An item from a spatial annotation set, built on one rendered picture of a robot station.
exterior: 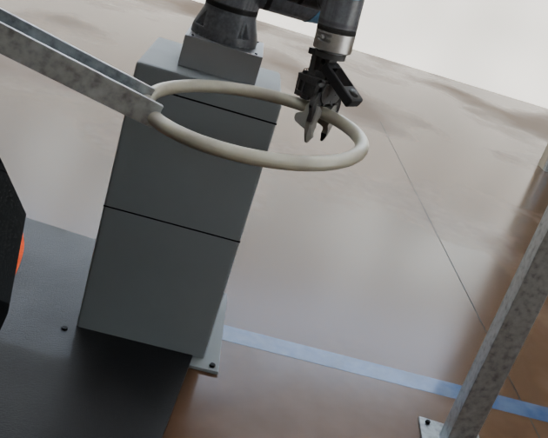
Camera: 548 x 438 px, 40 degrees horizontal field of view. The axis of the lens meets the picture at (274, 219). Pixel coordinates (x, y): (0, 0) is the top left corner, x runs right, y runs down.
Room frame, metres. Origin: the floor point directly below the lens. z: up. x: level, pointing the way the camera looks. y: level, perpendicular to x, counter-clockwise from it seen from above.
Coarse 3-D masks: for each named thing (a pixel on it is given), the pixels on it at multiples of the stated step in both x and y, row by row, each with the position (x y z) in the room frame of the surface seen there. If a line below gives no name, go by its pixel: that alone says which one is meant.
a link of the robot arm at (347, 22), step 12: (324, 0) 1.71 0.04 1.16; (336, 0) 1.69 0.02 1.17; (348, 0) 1.69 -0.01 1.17; (360, 0) 1.70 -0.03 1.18; (324, 12) 1.70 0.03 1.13; (336, 12) 1.69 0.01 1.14; (348, 12) 1.69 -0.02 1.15; (360, 12) 1.71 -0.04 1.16; (324, 24) 1.69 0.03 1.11; (336, 24) 1.68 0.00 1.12; (348, 24) 1.69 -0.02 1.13
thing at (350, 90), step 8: (328, 64) 1.70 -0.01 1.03; (336, 64) 1.72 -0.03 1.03; (328, 72) 1.69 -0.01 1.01; (336, 72) 1.70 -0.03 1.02; (328, 80) 1.69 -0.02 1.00; (336, 80) 1.68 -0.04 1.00; (344, 80) 1.69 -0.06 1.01; (336, 88) 1.68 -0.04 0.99; (344, 88) 1.67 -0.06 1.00; (352, 88) 1.69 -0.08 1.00; (344, 96) 1.66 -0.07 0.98; (352, 96) 1.66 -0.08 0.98; (360, 96) 1.68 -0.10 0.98; (344, 104) 1.65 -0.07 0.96; (352, 104) 1.66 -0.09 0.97
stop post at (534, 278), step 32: (544, 224) 1.94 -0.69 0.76; (544, 256) 1.90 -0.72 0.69; (512, 288) 1.94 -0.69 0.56; (544, 288) 1.90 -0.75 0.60; (512, 320) 1.90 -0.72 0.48; (480, 352) 1.95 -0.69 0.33; (512, 352) 1.90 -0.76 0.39; (480, 384) 1.90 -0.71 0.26; (448, 416) 1.97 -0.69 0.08; (480, 416) 1.90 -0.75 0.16
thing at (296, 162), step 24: (264, 96) 1.75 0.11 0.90; (288, 96) 1.75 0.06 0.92; (168, 120) 1.35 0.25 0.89; (336, 120) 1.67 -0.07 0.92; (192, 144) 1.30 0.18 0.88; (216, 144) 1.29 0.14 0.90; (360, 144) 1.49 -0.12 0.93; (288, 168) 1.31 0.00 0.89; (312, 168) 1.33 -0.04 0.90; (336, 168) 1.37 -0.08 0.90
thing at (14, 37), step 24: (0, 24) 1.26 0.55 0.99; (24, 24) 1.38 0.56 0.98; (0, 48) 1.27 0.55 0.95; (24, 48) 1.28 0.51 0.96; (48, 48) 1.30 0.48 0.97; (72, 48) 1.42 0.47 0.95; (48, 72) 1.30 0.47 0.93; (72, 72) 1.32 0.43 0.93; (96, 72) 1.33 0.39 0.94; (120, 72) 1.46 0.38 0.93; (96, 96) 1.34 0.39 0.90; (120, 96) 1.36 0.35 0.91; (144, 96) 1.38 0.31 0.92; (144, 120) 1.38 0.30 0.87
